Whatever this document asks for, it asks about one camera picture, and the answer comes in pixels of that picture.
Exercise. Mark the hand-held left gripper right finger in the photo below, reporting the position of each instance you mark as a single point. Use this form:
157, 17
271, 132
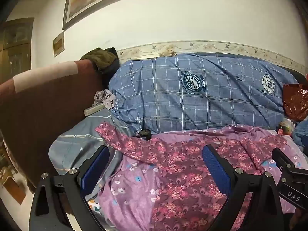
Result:
216, 170

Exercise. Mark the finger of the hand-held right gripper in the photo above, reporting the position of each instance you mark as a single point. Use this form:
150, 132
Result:
281, 158

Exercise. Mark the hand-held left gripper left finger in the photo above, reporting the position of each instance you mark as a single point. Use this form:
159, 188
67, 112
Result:
95, 168

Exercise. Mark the maroon floral garment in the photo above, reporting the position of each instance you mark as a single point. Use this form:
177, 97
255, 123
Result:
182, 168

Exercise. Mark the olive green clothes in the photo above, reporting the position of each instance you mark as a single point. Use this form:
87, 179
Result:
101, 56

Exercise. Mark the blue cloth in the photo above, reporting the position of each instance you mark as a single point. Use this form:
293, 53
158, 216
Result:
300, 134

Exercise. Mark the grey striped bed sheet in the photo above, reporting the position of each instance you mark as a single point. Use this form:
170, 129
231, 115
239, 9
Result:
79, 137

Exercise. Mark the purple floral blanket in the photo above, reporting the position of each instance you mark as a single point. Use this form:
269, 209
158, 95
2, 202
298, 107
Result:
130, 197

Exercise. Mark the flat beige box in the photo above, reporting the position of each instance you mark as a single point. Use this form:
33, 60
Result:
92, 110

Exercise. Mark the red plastic bag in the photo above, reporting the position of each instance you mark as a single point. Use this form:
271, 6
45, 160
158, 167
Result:
296, 101

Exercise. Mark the small black object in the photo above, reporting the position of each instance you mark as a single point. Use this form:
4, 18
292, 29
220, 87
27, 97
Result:
144, 134

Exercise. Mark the grey crumpled cloth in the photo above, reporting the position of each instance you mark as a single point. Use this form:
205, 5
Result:
105, 98

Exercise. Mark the blue plaid quilt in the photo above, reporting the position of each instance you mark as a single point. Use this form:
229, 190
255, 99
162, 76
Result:
204, 101

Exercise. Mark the brown headboard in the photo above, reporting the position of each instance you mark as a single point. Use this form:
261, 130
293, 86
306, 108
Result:
36, 115

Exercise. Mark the wooden furniture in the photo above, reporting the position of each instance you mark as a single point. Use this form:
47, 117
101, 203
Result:
12, 185

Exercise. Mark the small framed plaque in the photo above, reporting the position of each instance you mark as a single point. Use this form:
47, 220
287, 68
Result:
58, 43

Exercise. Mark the wooden cabinet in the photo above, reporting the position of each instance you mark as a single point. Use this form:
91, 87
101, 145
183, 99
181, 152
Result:
16, 50

